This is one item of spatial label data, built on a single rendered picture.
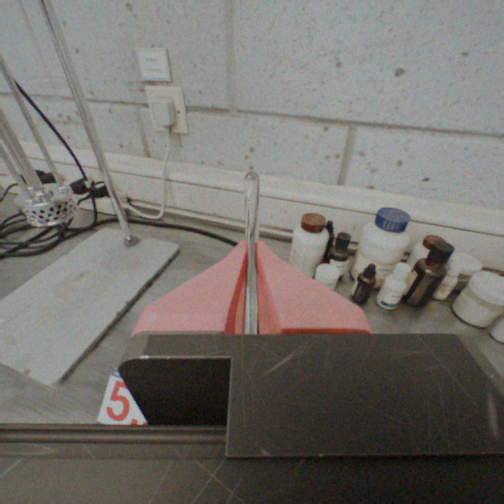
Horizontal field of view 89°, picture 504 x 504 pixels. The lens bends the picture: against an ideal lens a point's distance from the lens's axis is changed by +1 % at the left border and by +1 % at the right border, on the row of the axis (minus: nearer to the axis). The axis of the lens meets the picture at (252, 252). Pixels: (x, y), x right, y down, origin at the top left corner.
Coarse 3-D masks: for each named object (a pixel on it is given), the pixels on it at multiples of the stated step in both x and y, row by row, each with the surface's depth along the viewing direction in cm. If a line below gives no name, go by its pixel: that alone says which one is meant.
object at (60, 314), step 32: (64, 256) 50; (96, 256) 50; (128, 256) 50; (160, 256) 50; (32, 288) 43; (64, 288) 43; (96, 288) 43; (128, 288) 43; (0, 320) 38; (32, 320) 38; (64, 320) 38; (96, 320) 38; (0, 352) 34; (32, 352) 34; (64, 352) 34
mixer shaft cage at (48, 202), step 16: (0, 64) 26; (16, 96) 28; (0, 112) 28; (0, 128) 31; (32, 128) 30; (0, 144) 28; (16, 144) 30; (16, 160) 33; (48, 160) 33; (16, 176) 30; (32, 176) 33; (32, 192) 34; (48, 192) 34; (64, 192) 35; (32, 208) 32; (48, 208) 33; (64, 208) 36; (32, 224) 34; (48, 224) 34
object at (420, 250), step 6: (426, 240) 42; (432, 240) 42; (438, 240) 42; (444, 240) 42; (414, 246) 44; (420, 246) 43; (426, 246) 42; (414, 252) 44; (420, 252) 43; (426, 252) 42; (408, 258) 46; (414, 258) 44; (408, 264) 45; (414, 264) 44
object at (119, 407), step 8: (112, 384) 29; (120, 384) 29; (112, 392) 29; (120, 392) 29; (128, 392) 29; (112, 400) 29; (120, 400) 29; (128, 400) 29; (104, 408) 29; (112, 408) 29; (120, 408) 29; (128, 408) 28; (136, 408) 28; (104, 416) 29; (112, 416) 29; (120, 416) 28; (128, 416) 28; (136, 416) 28
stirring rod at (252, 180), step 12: (252, 180) 9; (252, 192) 10; (252, 204) 10; (252, 216) 10; (252, 228) 11; (252, 240) 11; (252, 252) 11; (252, 264) 12; (252, 276) 12; (252, 288) 13; (252, 300) 13; (252, 312) 14; (252, 324) 15
